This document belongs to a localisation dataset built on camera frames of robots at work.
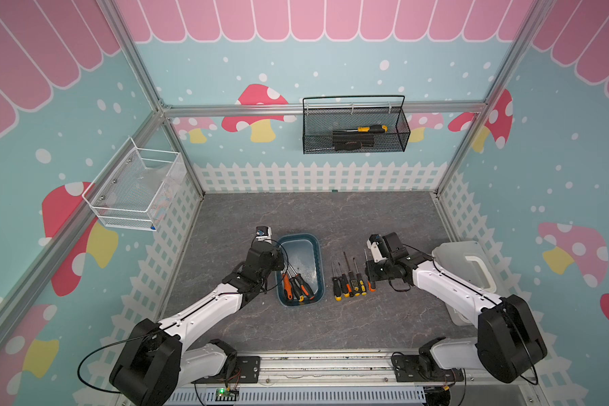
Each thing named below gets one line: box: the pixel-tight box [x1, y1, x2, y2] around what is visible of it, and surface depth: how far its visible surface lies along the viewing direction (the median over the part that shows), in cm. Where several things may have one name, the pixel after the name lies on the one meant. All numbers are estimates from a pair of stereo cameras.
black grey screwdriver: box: [288, 273, 305, 302], surface depth 89 cm
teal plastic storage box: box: [275, 232, 326, 308], surface depth 92 cm
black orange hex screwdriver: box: [293, 271, 315, 301], surface depth 89 cm
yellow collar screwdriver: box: [343, 251, 361, 297], surface depth 91 cm
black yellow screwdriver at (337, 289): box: [331, 261, 343, 302], surface depth 91 cm
